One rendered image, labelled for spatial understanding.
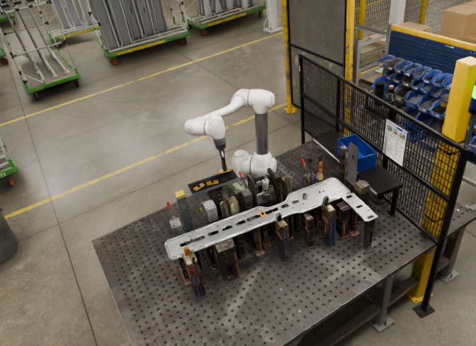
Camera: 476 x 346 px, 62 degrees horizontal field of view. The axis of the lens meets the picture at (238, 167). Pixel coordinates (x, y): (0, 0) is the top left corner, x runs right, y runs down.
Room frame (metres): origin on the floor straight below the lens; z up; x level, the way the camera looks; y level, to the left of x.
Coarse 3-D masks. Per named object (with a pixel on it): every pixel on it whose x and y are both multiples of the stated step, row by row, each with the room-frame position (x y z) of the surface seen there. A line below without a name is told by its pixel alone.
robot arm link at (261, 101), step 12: (252, 96) 2.79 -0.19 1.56; (264, 96) 2.76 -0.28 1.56; (252, 108) 2.80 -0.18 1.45; (264, 108) 2.75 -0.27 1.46; (264, 120) 2.77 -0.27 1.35; (264, 132) 2.76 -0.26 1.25; (264, 144) 2.75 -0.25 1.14; (252, 156) 2.83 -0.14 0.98; (264, 156) 2.72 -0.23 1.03; (252, 168) 2.73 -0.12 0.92; (264, 168) 2.69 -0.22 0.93
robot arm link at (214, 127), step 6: (210, 120) 2.34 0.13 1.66; (216, 120) 2.33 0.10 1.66; (222, 120) 2.36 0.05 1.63; (204, 126) 2.36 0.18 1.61; (210, 126) 2.33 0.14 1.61; (216, 126) 2.31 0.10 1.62; (222, 126) 2.33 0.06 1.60; (210, 132) 2.33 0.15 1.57; (216, 132) 2.31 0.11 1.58; (222, 132) 2.32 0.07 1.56; (216, 138) 2.32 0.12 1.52
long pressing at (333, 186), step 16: (304, 192) 2.23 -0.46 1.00; (336, 192) 2.18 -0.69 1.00; (256, 208) 2.13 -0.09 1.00; (272, 208) 2.11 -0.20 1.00; (288, 208) 2.08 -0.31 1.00; (304, 208) 2.06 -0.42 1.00; (224, 224) 2.02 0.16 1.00; (256, 224) 1.97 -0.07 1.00; (176, 240) 1.93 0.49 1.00; (208, 240) 1.89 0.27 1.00; (224, 240) 1.88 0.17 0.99; (176, 256) 1.79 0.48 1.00
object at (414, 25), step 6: (402, 24) 5.33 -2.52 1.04; (408, 24) 5.30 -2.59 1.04; (414, 24) 5.27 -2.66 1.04; (420, 24) 5.23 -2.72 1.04; (384, 30) 5.19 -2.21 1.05; (396, 30) 5.13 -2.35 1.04; (426, 30) 5.05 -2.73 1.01; (372, 36) 5.05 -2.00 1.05; (378, 36) 5.02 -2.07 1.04; (378, 42) 4.90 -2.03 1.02; (384, 42) 4.82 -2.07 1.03; (384, 48) 4.81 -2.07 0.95; (384, 54) 4.81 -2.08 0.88; (372, 78) 5.07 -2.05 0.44
